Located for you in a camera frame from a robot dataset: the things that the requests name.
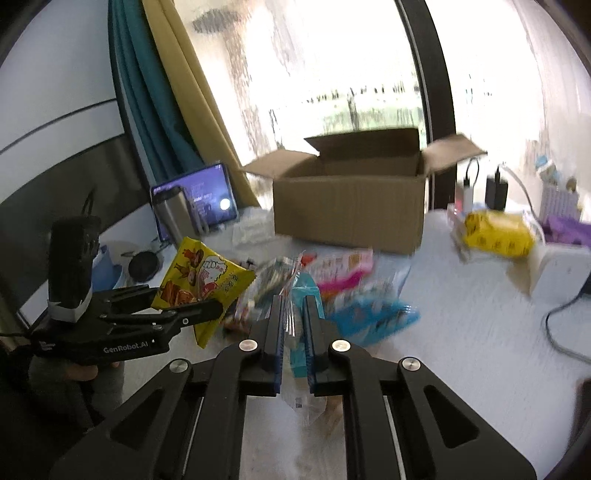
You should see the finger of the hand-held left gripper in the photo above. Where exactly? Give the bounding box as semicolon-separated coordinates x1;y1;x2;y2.
95;285;161;315
99;300;225;328

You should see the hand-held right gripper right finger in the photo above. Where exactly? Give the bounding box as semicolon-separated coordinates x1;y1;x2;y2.
302;295;539;480

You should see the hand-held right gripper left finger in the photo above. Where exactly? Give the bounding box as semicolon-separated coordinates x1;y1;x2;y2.
48;295;284;480

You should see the clear light blue snack packet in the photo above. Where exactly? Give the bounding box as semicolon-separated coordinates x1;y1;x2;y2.
277;271;345;432

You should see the yellow snack packet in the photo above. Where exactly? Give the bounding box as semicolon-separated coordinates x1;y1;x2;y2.
151;237;257;349

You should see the colourful clear snack packet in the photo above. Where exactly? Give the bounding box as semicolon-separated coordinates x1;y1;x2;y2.
233;255;306;334

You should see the pink snack packet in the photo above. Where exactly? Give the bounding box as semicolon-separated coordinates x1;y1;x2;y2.
307;249;375;292

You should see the brown cardboard box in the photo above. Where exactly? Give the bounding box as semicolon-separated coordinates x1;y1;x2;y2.
240;128;488;256

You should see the person's left hand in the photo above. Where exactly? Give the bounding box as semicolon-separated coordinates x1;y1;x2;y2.
62;361;125;416

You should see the black round object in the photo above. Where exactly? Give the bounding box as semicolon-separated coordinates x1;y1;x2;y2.
128;250;161;281

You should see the white plastic bag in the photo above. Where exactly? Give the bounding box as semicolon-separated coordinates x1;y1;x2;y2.
231;208;276;246

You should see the tablet with lit screen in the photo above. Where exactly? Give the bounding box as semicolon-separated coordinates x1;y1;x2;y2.
151;162;239;241

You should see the teal curtain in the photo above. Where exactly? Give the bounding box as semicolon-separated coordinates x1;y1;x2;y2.
108;0;206;185

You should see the yellow curtain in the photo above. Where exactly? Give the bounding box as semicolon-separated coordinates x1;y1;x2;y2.
141;0;262;208

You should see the white power bank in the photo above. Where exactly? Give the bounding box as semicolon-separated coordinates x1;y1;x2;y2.
455;158;481;214

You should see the yellow plastic bag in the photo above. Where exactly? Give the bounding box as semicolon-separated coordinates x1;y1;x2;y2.
463;210;536;260

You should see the black charger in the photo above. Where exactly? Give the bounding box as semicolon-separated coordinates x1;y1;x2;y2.
485;167;509;210

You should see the white box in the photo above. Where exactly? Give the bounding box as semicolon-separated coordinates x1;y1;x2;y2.
529;242;591;303

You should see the purple crumpled packet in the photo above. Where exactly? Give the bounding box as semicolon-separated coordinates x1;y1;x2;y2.
542;215;591;246

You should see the white perforated basket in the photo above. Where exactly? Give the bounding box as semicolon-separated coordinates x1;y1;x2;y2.
538;179;581;219

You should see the steel tumbler with handle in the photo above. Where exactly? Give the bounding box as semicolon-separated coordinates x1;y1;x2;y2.
152;187;209;246

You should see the black cable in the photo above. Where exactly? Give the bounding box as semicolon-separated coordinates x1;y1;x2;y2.
542;276;591;365

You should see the black window frame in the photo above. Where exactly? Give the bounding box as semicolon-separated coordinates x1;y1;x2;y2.
398;0;459;209

